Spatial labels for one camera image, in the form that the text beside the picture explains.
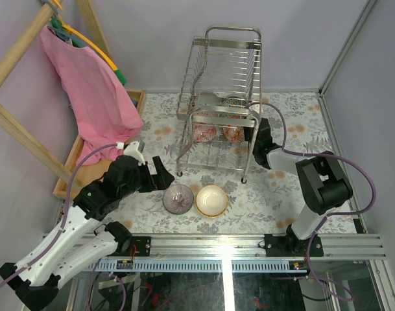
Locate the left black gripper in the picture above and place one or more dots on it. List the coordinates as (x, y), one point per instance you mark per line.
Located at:
(152, 177)

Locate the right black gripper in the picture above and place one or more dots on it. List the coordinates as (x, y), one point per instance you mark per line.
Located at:
(246, 129)

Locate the orange red patterned bowl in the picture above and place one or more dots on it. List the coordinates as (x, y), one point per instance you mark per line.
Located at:
(234, 134)

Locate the blue patterned bowl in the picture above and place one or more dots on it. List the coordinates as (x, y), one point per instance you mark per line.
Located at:
(234, 101)

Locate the cream bowl orange rim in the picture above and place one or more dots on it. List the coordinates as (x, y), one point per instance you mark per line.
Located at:
(211, 201)

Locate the red diamond patterned bowl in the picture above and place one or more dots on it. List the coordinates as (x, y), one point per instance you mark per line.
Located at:
(204, 133)

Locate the brown patterned bowl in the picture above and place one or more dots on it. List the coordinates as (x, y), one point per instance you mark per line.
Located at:
(231, 116)

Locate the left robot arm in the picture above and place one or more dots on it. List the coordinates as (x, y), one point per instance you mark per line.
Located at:
(37, 278)

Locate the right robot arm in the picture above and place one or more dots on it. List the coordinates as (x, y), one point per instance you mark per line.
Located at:
(324, 187)

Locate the stainless steel dish rack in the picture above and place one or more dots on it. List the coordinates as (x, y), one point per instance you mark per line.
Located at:
(226, 60)

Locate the purple striped bowl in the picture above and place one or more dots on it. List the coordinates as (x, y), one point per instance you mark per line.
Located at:
(178, 199)

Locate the pink cloth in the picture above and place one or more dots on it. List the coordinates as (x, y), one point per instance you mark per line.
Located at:
(104, 112)

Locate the yellow plastic hanger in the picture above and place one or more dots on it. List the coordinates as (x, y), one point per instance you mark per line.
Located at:
(98, 41)

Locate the green plastic hanger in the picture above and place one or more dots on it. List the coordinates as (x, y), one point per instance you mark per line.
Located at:
(66, 33)

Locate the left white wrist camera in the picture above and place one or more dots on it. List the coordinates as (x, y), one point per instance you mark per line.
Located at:
(133, 149)

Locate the aluminium rail frame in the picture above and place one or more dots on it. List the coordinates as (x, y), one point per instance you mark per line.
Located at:
(237, 272)

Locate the wooden clothes rack frame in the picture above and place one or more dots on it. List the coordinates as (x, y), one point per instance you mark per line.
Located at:
(33, 94)

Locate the aluminium corner post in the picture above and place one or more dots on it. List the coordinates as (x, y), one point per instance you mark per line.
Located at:
(348, 44)

